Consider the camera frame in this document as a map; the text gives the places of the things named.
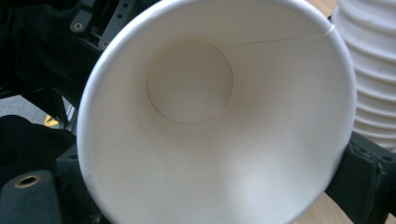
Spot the white disposable paper cup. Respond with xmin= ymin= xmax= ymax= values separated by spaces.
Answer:
xmin=76 ymin=0 xmax=358 ymax=224

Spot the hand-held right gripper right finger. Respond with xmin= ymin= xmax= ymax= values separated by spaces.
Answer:
xmin=324 ymin=130 xmax=396 ymax=224

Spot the stack of white paper cups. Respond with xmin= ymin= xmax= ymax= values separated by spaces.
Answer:
xmin=329 ymin=0 xmax=396 ymax=154

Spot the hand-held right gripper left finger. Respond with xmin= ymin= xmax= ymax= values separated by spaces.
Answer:
xmin=0 ymin=146 xmax=106 ymax=224

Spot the yellow and black tape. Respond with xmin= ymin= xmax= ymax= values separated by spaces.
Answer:
xmin=43 ymin=114 xmax=61 ymax=128

